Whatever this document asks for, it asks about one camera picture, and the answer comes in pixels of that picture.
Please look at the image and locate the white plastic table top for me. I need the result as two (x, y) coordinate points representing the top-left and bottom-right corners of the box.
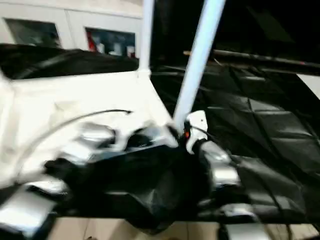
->
(0, 69), (180, 190)

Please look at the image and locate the white flat panel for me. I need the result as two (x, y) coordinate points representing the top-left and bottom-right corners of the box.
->
(297, 74), (320, 100)

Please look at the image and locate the white plastic table leg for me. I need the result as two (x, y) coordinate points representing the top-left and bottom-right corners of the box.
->
(172, 0), (227, 132)
(138, 0), (156, 78)

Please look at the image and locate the black metal rod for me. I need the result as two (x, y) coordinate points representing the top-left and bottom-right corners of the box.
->
(183, 49), (320, 69)

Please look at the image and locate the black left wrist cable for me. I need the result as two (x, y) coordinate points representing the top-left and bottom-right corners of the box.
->
(15, 109), (133, 171)

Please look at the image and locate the black plastic mat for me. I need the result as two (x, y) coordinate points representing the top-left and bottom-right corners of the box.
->
(0, 44), (320, 233)

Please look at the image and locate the white glass-door cabinet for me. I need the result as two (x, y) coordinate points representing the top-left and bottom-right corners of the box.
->
(0, 0), (149, 58)

